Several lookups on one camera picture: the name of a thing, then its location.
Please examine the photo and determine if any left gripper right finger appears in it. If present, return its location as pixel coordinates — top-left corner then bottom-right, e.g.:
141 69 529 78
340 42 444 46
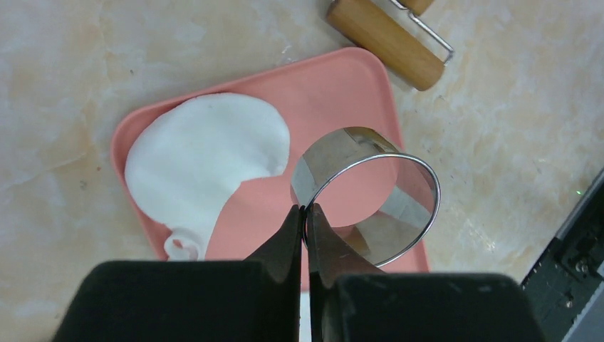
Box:
306 204 544 341

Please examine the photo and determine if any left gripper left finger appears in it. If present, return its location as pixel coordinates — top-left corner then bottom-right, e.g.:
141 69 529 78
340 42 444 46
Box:
53 205 302 341

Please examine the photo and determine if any round metal cutter ring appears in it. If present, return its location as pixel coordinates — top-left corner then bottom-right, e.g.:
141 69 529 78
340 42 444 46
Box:
290 126 442 269

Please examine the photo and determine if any white dough ball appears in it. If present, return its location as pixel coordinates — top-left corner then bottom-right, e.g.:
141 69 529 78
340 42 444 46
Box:
124 93 290 261

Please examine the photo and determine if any wooden rolling pin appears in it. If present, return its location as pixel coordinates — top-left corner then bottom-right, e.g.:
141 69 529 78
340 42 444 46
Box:
326 0 455 91

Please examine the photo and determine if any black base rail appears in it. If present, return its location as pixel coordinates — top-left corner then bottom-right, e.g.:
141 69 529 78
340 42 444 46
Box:
521 172 603 341

